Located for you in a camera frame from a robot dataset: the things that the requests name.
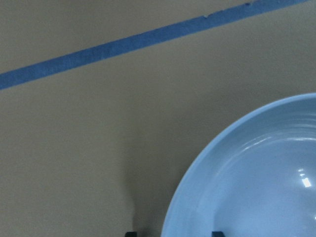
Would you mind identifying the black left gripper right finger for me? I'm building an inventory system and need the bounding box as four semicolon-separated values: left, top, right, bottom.
211;231;224;237

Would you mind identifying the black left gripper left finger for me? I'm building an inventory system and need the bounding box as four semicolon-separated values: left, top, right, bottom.
124;231;138;237

